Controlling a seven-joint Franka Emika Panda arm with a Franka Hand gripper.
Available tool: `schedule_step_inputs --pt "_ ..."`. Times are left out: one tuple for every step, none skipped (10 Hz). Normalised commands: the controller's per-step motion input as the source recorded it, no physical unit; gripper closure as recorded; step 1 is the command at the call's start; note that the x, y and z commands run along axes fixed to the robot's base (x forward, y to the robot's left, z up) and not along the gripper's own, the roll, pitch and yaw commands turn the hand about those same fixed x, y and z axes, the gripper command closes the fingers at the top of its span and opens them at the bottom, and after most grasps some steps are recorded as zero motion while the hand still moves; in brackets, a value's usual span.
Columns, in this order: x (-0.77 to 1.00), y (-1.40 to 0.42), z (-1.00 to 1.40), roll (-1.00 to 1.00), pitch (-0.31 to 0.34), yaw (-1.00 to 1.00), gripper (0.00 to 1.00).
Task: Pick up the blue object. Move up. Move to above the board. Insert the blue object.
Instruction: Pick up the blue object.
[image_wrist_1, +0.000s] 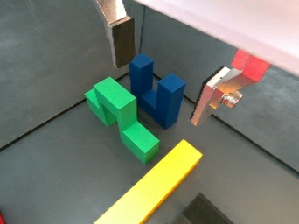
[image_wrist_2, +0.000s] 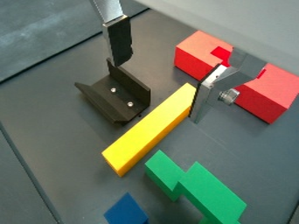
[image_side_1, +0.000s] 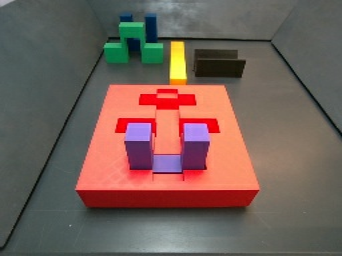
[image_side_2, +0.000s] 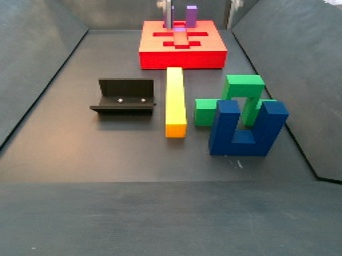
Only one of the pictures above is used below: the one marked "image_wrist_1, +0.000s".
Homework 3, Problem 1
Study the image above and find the green stepped block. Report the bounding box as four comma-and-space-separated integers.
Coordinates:
84, 77, 160, 164

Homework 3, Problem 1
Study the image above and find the yellow long block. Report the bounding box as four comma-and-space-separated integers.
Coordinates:
93, 139, 203, 224

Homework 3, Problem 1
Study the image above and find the black block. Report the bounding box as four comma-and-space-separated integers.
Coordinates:
173, 193, 233, 224

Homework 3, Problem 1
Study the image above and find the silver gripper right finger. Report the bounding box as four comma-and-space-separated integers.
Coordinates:
191, 66, 255, 126

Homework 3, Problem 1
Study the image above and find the blue U-shaped block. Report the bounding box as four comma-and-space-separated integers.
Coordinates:
128, 54, 185, 129

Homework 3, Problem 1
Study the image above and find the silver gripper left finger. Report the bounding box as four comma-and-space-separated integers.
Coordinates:
92, 0, 136, 68

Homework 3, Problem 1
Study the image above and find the red board with slots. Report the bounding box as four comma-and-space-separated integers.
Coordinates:
231, 49, 269, 82

